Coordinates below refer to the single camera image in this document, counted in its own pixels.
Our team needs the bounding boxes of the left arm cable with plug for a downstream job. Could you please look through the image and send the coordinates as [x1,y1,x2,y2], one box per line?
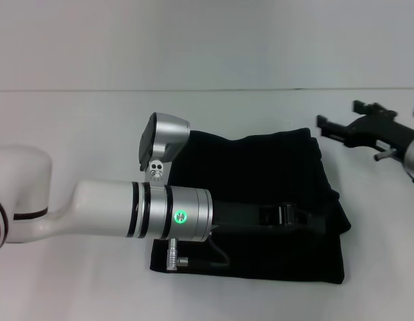
[165,229,231,268]

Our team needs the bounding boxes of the arm cable with plug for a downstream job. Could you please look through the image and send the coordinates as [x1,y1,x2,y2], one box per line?
[165,229,231,268]
[373,148,414,188]

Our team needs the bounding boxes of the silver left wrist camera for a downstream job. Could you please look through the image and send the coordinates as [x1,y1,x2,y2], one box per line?
[138,112,191,185]

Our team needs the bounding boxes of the right arm cable with plug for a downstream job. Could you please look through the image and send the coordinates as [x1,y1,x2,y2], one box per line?
[373,148,414,188]

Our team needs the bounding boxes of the black shirt with FREE print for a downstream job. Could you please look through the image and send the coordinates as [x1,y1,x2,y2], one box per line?
[148,126,353,286]

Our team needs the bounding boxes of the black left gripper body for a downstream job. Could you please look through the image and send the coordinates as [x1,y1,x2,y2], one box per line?
[211,199,284,232]

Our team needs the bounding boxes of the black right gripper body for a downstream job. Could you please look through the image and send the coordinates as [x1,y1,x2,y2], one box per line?
[346,112,414,158]

